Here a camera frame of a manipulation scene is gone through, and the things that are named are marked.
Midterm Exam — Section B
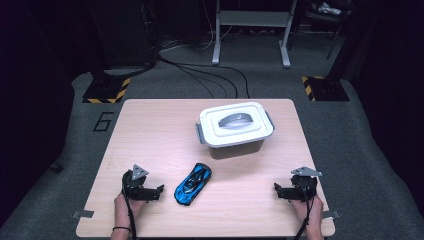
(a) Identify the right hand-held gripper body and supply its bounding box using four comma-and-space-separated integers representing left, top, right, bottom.
290, 165, 323, 202

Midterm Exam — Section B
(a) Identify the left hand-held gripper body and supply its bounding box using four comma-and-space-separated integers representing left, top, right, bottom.
121, 164, 150, 202

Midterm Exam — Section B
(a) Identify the blue toy car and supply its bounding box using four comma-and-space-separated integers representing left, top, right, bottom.
173, 162, 213, 207

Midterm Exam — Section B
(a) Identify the transparent grey storage box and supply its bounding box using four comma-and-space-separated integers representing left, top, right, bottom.
194, 111, 276, 158

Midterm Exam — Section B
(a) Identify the white lid with grey handle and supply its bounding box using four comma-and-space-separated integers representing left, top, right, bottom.
198, 101, 275, 149

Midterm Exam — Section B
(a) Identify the person's right hand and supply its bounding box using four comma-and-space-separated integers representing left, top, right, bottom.
291, 195, 324, 231

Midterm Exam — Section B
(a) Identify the person's left hand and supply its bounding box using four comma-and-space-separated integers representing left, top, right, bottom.
113, 193, 147, 228

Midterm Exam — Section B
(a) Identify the black striped stand base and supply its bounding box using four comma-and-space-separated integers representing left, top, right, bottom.
82, 77, 132, 104
301, 75, 350, 102

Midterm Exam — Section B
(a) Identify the dark curtain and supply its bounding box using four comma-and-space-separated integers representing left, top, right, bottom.
346, 0, 424, 214
0, 0, 76, 228

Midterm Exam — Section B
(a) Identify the black equipment cabinet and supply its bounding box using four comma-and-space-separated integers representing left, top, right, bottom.
88, 0, 158, 69

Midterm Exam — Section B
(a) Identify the dark chair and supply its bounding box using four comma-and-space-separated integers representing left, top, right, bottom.
298, 0, 349, 61

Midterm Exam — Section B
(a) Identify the white cloth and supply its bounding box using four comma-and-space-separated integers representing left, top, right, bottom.
316, 2, 343, 16

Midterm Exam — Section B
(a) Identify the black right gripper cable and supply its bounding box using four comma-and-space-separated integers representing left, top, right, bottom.
293, 181, 317, 240

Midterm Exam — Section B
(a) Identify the black floor cable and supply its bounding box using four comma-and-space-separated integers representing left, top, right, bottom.
176, 64, 229, 99
173, 63, 239, 99
157, 54, 251, 99

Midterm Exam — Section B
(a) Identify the white floor cable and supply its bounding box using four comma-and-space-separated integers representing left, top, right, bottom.
159, 24, 234, 53

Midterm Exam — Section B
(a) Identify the white metal desk frame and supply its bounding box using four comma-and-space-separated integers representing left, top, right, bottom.
212, 0, 299, 69

